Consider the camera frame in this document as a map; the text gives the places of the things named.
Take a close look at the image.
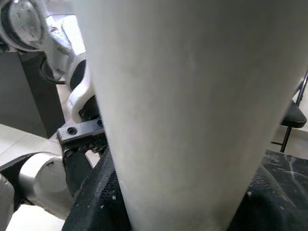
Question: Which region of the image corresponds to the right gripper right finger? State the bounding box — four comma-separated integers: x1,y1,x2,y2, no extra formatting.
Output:
227,166,308,231

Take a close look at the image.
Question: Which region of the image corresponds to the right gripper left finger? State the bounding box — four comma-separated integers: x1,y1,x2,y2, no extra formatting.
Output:
63,147,135,231

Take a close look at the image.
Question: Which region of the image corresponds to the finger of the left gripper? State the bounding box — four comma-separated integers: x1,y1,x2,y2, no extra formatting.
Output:
63,150,93,195

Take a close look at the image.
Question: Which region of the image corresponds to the white plastic table leg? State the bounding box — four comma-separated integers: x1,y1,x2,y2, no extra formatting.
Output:
72,0,308,231

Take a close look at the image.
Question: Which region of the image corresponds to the black table cloth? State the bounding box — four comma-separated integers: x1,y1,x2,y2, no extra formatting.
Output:
263,148,308,200

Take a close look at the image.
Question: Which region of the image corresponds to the black folding chair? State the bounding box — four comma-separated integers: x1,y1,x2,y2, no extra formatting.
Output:
270,71,308,153

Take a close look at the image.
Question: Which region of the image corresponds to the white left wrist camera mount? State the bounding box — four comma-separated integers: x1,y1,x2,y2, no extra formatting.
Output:
61,54,102,126

